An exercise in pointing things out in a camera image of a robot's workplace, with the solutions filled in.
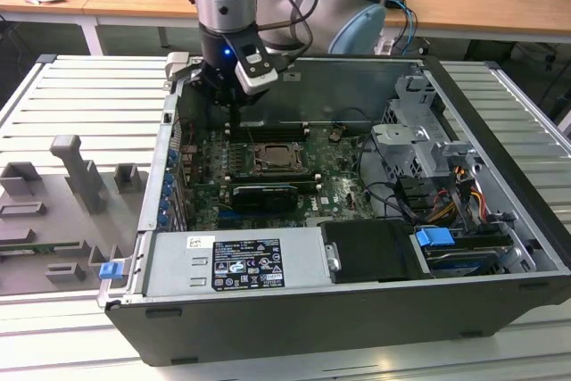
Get grey plastic case handle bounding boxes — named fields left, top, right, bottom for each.
left=163, top=50, right=194, bottom=84

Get thin red wire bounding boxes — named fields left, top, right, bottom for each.
left=175, top=116, right=194, bottom=144

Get green motherboard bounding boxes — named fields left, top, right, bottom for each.
left=178, top=123, right=380, bottom=229

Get silver-topped CPU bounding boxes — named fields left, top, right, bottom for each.
left=261, top=145, right=302, bottom=168

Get silver power supply unit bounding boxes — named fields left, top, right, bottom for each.
left=143, top=225, right=335, bottom=298

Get hard disk in blue carrier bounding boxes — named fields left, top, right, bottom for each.
left=413, top=227, right=509, bottom=278

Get grey parts rack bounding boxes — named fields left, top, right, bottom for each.
left=0, top=133, right=152, bottom=298

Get silver finned heatsink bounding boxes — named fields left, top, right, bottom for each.
left=335, top=175, right=360, bottom=198

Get blue cable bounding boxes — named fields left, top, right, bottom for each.
left=384, top=0, right=419, bottom=53

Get yellow red power wires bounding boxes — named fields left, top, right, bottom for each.
left=426, top=165, right=487, bottom=224

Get white-latched RAM slot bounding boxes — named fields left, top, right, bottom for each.
left=226, top=128, right=310, bottom=136
left=228, top=174, right=322, bottom=181
left=240, top=120, right=310, bottom=128
left=228, top=182, right=324, bottom=190

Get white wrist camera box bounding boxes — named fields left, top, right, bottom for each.
left=221, top=31, right=281, bottom=97

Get CPU socket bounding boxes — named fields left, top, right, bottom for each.
left=250, top=139, right=313, bottom=177

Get low-profile graphics card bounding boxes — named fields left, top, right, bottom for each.
left=230, top=183, right=299, bottom=214

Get green RAM stick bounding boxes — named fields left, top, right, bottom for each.
left=0, top=243, right=62, bottom=253

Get blue case latch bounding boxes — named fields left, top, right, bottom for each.
left=99, top=261, right=123, bottom=283

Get black open PC case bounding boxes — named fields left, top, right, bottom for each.
left=103, top=53, right=571, bottom=368

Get metal socket cover frame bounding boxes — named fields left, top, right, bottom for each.
left=252, top=140, right=311, bottom=176

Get black plastic shroud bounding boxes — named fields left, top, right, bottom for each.
left=319, top=218, right=424, bottom=285

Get silver metal disk cage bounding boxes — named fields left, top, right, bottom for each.
left=368, top=73, right=485, bottom=188

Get blue expansion slot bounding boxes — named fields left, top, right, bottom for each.
left=217, top=213, right=309, bottom=227

